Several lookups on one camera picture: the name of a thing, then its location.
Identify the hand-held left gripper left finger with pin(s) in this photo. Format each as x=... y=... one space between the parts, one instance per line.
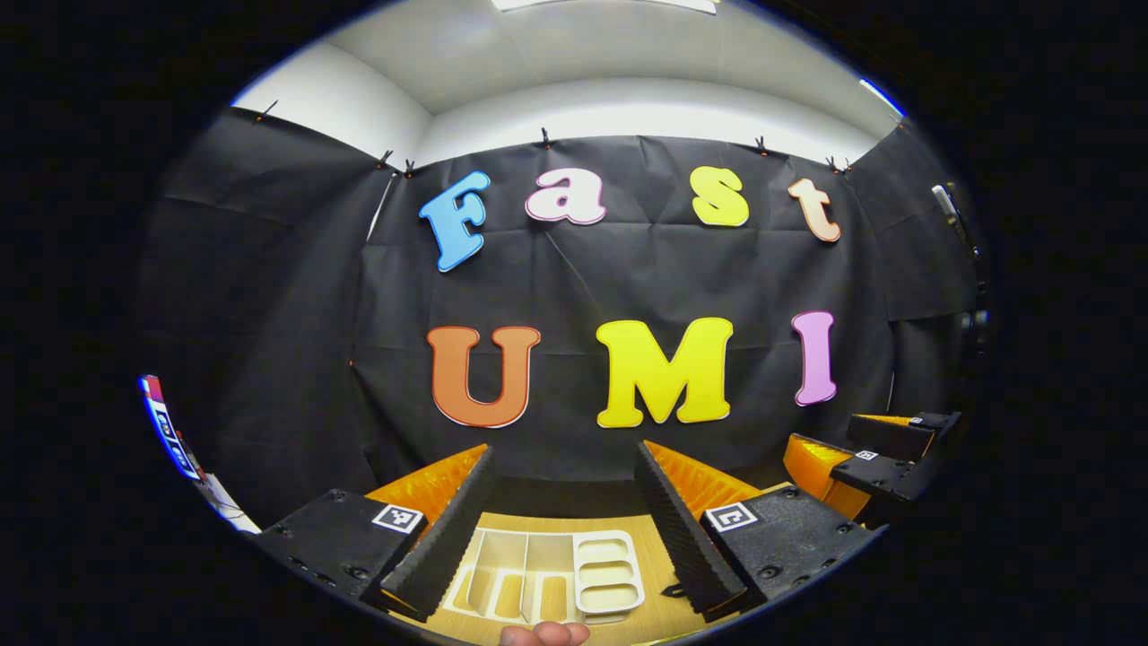
x=444 y=538

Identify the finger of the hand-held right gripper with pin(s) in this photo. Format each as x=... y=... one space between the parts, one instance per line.
x=897 y=435
x=883 y=475

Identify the row of black cloth clips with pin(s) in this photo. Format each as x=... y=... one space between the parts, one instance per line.
x=544 y=138

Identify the cream plastic bookshelf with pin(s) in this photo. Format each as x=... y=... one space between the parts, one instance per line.
x=610 y=574

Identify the computer monitor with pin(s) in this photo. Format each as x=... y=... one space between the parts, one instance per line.
x=166 y=426

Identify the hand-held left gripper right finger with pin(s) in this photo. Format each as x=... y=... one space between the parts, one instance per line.
x=682 y=538

